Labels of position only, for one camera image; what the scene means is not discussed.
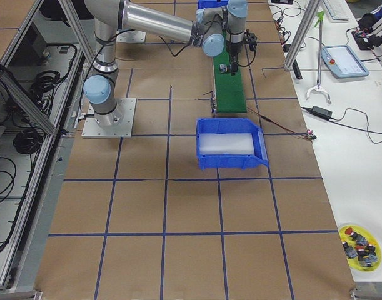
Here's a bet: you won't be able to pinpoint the right white foam pad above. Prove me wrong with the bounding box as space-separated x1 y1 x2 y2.
198 133 254 155

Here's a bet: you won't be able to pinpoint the aluminium frame post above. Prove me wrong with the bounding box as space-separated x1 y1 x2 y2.
284 0 321 70

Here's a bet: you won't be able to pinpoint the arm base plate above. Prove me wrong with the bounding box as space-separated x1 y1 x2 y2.
116 30 146 44
82 98 136 138

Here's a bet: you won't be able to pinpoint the black power adapter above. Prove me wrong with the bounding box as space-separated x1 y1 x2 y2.
311 106 332 120

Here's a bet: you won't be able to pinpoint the teach pendant tablet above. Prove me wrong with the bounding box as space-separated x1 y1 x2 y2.
321 45 369 79

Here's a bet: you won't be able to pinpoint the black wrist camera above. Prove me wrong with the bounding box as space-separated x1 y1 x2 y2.
244 29 258 52

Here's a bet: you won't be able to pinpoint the yellow plate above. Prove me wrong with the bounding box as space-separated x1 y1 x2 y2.
339 224 382 272

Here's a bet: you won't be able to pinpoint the white keyboard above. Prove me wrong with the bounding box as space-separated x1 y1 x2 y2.
321 0 349 23

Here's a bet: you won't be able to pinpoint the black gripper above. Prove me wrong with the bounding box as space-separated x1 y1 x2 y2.
226 41 244 76

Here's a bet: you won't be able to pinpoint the black smartphone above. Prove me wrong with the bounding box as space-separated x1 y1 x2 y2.
270 0 294 5

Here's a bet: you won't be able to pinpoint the right blue plastic bin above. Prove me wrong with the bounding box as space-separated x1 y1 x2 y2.
196 117 269 169

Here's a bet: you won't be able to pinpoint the left blue plastic bin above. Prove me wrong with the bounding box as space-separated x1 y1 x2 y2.
197 0 228 9

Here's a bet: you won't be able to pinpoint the green conveyor belt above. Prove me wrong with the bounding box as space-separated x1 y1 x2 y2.
208 46 248 118

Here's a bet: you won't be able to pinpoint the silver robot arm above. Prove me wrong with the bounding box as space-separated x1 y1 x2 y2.
83 1 254 127

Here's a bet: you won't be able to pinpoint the blue plastic bin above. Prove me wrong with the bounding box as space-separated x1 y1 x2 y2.
196 117 269 169
197 0 228 9

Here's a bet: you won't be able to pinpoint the reacher grabber tool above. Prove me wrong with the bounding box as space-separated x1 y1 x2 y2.
306 11 331 105

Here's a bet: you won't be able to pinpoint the red black conveyor wires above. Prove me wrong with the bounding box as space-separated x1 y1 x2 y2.
246 106 318 141

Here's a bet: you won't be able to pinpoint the yellow push button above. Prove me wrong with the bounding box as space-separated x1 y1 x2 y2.
219 63 229 74

